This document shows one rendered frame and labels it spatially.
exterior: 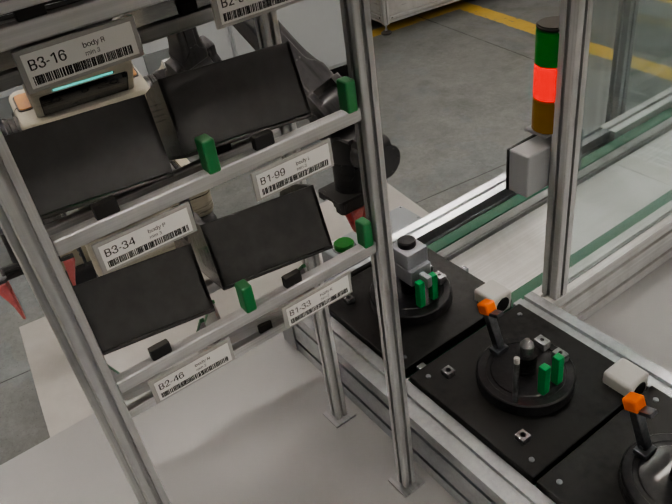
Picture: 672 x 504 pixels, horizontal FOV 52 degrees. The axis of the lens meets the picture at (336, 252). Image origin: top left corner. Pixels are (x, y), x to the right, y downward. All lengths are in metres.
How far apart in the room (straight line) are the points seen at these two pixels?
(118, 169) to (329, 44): 3.85
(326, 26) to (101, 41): 3.89
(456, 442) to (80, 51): 0.71
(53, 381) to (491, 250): 0.87
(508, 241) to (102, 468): 0.85
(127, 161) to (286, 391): 0.69
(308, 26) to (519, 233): 3.08
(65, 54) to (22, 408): 2.30
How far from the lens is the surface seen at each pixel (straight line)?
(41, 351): 1.51
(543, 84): 1.03
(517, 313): 1.17
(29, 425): 2.68
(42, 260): 0.59
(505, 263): 1.36
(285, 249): 0.75
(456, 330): 1.14
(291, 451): 1.15
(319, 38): 4.40
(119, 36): 0.54
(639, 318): 1.36
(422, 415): 1.04
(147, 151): 0.63
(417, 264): 1.13
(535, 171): 1.07
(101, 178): 0.63
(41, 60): 0.53
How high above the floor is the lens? 1.76
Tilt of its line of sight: 36 degrees down
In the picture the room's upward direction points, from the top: 9 degrees counter-clockwise
